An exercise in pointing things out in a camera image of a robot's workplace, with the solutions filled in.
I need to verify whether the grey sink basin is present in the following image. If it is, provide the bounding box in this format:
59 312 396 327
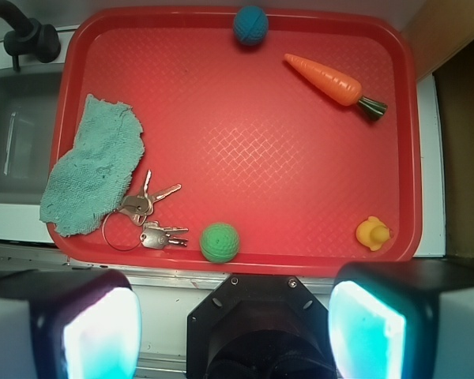
0 64 63 205

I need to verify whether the red plastic tray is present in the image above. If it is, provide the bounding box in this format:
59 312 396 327
51 7 422 277

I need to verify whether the yellow rubber duck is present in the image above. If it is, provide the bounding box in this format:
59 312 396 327
355 216 392 252

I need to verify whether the blue textured ball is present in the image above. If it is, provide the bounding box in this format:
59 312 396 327
233 6 269 46

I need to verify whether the teal knitted cloth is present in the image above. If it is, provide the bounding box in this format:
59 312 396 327
39 94 145 237

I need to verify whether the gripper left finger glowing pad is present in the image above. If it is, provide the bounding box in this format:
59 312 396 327
0 269 141 378

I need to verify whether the silver key bunch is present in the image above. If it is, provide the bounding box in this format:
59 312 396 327
101 169 190 252

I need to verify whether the orange toy carrot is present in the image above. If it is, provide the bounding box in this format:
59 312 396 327
284 54 388 121

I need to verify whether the green textured ball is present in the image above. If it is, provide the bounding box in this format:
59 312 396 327
199 223 240 264

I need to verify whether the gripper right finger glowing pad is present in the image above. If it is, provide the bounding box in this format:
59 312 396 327
328 259 474 378

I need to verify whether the black faucet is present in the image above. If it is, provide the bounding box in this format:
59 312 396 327
0 1 62 73

